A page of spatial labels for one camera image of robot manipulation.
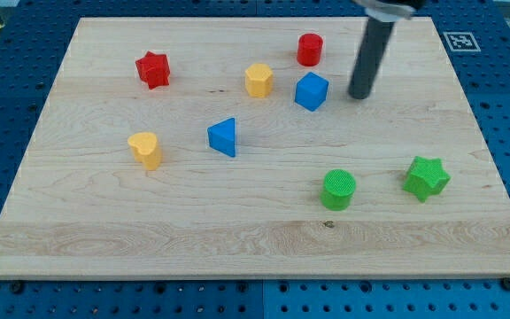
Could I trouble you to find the white fiducial marker tag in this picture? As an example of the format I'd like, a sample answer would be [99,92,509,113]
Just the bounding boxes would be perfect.
[444,31,481,52]

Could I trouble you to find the yellow hexagon block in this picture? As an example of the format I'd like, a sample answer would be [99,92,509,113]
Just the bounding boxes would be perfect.
[244,63,274,97]

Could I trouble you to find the blue triangle block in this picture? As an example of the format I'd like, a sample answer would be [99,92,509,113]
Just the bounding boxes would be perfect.
[207,118,236,158]

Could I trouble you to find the red cylinder block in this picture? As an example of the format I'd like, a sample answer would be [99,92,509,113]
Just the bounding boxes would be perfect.
[297,33,323,66]

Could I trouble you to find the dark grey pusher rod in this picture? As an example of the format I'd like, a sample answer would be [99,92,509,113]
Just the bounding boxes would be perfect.
[348,17,394,100]

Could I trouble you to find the yellow heart block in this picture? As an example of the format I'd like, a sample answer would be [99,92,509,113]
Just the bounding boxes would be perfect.
[127,132,162,171]

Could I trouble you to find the red star block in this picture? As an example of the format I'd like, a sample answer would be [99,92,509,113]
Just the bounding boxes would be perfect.
[135,51,170,89]

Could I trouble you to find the green star block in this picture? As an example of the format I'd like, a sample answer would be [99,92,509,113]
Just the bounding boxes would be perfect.
[402,156,451,203]

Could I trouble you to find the silver rod mount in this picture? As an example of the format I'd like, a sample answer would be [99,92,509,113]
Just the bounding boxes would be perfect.
[352,0,426,22]

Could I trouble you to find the green cylinder block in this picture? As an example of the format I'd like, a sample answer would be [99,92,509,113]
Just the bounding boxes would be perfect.
[320,168,357,211]

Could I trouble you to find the blue cube block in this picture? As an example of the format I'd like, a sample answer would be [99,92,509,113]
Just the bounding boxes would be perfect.
[295,72,329,112]

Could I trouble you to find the wooden board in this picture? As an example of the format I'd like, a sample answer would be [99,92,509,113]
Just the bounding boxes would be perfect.
[0,17,510,281]

